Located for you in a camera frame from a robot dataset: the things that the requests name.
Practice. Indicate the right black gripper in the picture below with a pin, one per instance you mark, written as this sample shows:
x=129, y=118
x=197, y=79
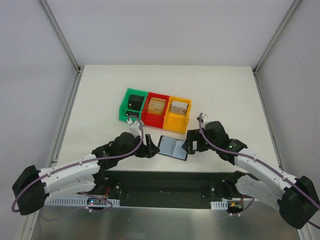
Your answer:
x=195, y=141

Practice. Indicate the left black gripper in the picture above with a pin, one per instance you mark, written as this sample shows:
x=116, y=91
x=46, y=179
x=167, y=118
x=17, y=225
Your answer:
x=145, y=147

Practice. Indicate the black leather card holder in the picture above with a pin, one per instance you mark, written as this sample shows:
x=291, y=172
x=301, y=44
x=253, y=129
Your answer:
x=172, y=147

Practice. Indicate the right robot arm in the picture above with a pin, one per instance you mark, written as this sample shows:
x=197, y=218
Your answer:
x=295, y=198

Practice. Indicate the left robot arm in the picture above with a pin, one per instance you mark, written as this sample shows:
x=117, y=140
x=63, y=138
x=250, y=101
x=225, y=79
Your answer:
x=36, y=187

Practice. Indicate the silver card stack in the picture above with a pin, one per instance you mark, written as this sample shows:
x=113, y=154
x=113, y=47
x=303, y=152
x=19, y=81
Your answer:
x=178, y=107

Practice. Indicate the gold card stack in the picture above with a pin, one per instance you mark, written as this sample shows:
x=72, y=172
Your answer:
x=156, y=106

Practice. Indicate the black card stack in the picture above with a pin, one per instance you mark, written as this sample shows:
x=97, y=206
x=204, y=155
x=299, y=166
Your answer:
x=135, y=102

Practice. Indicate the yellow plastic bin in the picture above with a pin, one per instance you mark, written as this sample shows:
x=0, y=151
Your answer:
x=177, y=122

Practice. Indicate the red plastic bin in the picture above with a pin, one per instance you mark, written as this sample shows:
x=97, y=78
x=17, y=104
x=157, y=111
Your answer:
x=152, y=120

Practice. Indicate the green plastic bin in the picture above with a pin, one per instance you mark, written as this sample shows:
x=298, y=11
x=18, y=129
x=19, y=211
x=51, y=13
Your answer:
x=123, y=107

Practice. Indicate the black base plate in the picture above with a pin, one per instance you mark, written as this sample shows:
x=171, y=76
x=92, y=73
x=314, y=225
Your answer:
x=155, y=189

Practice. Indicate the right white cable duct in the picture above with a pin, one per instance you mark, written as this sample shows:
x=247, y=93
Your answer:
x=219, y=205

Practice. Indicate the white cable duct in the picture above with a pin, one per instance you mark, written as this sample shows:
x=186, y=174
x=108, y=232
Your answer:
x=219, y=205
x=82, y=201

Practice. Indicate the left white cable duct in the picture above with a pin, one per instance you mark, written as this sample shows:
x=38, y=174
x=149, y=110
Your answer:
x=82, y=201

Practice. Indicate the left aluminium frame post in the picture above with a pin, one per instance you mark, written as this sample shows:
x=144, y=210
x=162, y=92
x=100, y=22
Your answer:
x=59, y=34

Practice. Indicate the aluminium frame post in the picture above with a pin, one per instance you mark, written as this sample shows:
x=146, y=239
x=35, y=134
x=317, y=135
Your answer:
x=276, y=35
x=59, y=34

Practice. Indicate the right aluminium frame post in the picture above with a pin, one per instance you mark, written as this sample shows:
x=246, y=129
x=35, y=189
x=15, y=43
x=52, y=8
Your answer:
x=276, y=35

